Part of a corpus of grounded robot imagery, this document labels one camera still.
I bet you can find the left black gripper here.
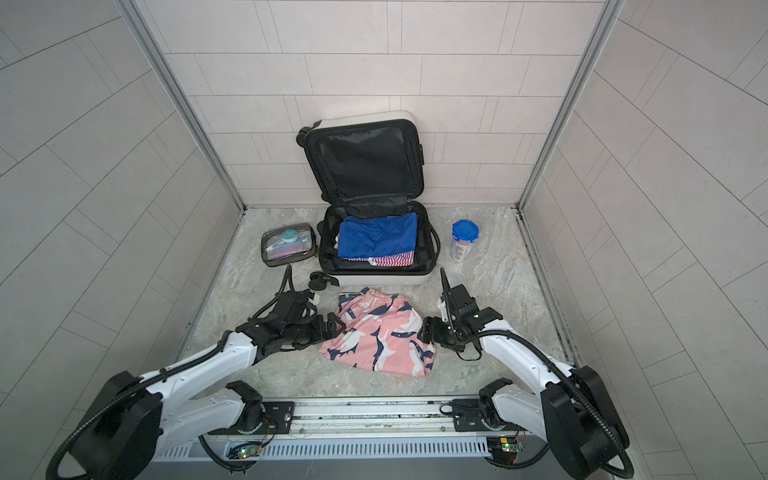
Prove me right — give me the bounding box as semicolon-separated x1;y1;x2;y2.
282;312;350;348

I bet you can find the red white striped garment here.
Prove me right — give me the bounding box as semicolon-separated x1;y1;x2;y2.
348;251;415;268

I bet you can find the pink whale print garment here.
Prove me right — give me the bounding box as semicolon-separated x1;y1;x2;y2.
319;288;436;378

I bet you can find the blue cloth garment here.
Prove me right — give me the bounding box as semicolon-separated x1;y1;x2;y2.
337;213;418;259

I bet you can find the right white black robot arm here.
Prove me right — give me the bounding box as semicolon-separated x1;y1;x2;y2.
418;273;635;479

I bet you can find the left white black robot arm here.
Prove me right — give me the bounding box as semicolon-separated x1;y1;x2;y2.
46;290;343;479

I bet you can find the clear toiletry pouch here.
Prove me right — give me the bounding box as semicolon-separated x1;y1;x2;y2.
261;223;317;267

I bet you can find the blue lid plastic jar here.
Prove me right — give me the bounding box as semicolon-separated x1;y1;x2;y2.
450;219;480;262

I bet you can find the white ventilation grille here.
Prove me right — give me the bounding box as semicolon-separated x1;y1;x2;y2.
152;436;493;462

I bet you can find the left green circuit board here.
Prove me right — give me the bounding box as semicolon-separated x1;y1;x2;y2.
227;442;263;460

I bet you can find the green circuit board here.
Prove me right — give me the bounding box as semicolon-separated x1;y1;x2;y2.
227;442;263;460
486;437;526;465

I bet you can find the right green circuit board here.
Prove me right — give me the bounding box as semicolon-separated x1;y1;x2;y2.
486;437;526;465

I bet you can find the white suitcase black lining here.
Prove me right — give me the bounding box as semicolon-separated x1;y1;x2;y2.
296;111;441;286

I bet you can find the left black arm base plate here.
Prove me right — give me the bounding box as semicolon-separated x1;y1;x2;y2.
235;401;296;436

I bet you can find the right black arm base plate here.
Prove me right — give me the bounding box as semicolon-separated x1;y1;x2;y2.
439;398;519;432

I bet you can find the aluminium mounting rail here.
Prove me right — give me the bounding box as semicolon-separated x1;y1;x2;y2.
149;392;622;442

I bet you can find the right black corrugated cable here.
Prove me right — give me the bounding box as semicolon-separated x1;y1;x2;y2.
439;267;636;480

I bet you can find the black corrugated cable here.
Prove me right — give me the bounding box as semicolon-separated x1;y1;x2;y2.
439;267;636;480
44;263;295;480

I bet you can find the left black corrugated cable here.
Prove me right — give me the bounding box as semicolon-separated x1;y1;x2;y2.
44;263;295;480

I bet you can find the left aluminium corner post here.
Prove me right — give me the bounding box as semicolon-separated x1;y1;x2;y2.
116;0;246;212

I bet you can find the aluminium corner post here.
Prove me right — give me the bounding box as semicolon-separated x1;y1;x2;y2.
517;0;626;209
116;0;246;212

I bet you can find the right aluminium corner post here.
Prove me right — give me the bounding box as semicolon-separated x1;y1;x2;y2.
517;0;626;209

